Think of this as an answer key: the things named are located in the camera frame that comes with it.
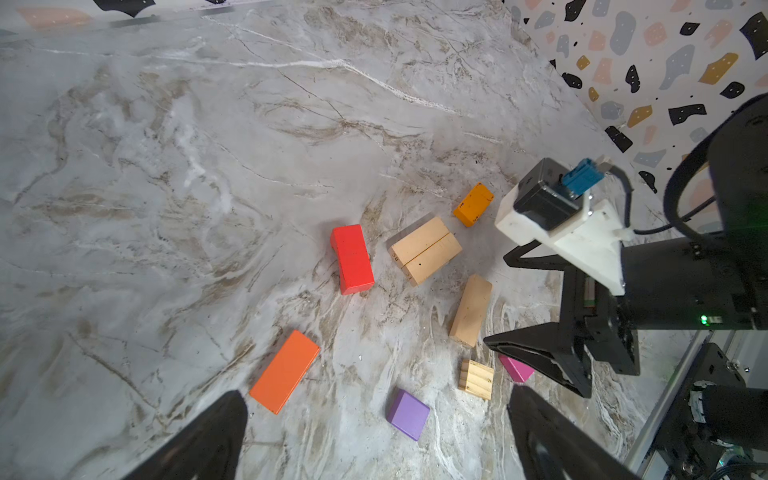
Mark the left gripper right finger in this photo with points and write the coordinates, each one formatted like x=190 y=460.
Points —
x=550 y=446

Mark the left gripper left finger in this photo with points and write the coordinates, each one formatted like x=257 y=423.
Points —
x=208 y=448

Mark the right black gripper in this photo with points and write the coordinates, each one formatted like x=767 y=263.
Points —
x=594 y=324

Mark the natural wood block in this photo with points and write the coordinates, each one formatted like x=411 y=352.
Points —
x=432 y=259
x=414 y=240
x=472 y=311

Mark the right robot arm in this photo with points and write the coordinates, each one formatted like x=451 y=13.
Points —
x=712 y=276

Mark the orange-red block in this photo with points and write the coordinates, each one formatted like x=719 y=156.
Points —
x=288 y=367

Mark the yellow-orange block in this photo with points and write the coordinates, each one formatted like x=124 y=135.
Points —
x=474 y=204

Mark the red block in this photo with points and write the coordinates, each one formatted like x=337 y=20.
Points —
x=356 y=274

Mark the magenta cube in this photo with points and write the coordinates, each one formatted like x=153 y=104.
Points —
x=518 y=371

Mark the ridged natural wood cube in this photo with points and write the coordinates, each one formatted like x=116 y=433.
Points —
x=476 y=379

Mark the purple cube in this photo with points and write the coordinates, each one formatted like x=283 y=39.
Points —
x=408 y=414

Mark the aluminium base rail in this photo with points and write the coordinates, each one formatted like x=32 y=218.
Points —
x=705 y=408

